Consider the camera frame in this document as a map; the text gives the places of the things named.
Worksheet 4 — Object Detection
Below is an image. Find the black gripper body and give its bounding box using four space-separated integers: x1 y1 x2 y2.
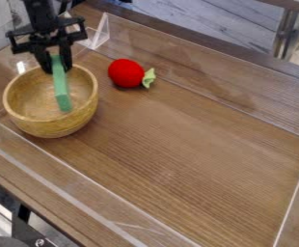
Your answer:
5 16 88 54

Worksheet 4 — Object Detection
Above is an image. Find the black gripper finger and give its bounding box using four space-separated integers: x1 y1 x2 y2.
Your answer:
33 45 52 73
57 41 72 71

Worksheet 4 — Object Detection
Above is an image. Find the green stick block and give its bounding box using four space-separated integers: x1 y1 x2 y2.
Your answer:
52 55 72 112

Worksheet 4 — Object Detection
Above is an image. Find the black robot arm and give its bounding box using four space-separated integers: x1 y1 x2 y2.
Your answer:
5 0 88 74

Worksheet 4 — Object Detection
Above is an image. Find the brown wooden bowl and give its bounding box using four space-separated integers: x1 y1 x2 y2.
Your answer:
3 65 99 138

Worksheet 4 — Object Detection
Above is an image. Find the red plush strawberry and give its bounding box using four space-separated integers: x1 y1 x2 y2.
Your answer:
108 59 156 89

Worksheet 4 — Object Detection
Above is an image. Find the clear acrylic table barrier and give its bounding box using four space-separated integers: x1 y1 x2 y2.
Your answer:
0 123 200 247

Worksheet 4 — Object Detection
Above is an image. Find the metal table leg background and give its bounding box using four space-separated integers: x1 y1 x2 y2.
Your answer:
272 10 299 61

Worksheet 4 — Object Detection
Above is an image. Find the clear acrylic corner bracket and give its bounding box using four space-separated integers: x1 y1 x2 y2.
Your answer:
77 14 109 50

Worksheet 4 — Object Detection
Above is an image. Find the black table frame leg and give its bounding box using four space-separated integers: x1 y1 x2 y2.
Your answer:
12 204 57 247

